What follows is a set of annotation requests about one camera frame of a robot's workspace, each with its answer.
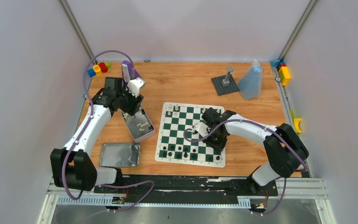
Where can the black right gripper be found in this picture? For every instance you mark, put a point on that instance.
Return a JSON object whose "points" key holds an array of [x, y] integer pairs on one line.
{"points": [[217, 147]]}

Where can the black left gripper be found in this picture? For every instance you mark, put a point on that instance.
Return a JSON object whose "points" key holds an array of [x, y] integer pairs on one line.
{"points": [[134, 104]]}

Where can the silver tin box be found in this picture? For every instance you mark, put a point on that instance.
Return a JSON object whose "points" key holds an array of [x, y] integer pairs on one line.
{"points": [[132, 121]]}

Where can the green white chess board mat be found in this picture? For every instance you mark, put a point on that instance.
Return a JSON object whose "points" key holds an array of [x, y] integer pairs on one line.
{"points": [[172, 147]]}

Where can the silver tin lid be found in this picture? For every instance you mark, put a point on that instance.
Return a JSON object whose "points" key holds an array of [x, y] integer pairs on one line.
{"points": [[119, 155]]}

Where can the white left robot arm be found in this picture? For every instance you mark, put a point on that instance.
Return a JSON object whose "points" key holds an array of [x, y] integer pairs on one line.
{"points": [[72, 166]]}

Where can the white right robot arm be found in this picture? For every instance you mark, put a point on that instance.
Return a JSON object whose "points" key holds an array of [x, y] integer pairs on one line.
{"points": [[285, 151]]}

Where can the white chess pieces in tin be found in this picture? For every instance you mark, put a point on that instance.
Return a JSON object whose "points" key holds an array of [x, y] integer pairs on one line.
{"points": [[144, 127]]}

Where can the purple metronome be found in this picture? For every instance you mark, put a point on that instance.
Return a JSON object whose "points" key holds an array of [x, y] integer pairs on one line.
{"points": [[128, 72]]}

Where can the colourful toy block stack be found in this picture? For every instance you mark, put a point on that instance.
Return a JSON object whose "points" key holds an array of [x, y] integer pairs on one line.
{"points": [[99, 69]]}

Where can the grey lego baseplate with tower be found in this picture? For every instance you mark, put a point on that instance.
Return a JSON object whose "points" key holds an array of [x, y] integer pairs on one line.
{"points": [[225, 84]]}

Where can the blue plastic bag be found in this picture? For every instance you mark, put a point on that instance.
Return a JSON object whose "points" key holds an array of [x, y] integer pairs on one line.
{"points": [[250, 85]]}

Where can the yellow curved block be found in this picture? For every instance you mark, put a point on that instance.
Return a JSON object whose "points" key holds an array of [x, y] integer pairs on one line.
{"points": [[296, 122]]}

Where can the yellow red blue duplo bricks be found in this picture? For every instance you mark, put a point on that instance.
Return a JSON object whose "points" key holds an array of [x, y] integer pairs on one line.
{"points": [[282, 70]]}

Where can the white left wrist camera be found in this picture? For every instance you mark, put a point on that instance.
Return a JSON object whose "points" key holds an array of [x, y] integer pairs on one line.
{"points": [[135, 86]]}

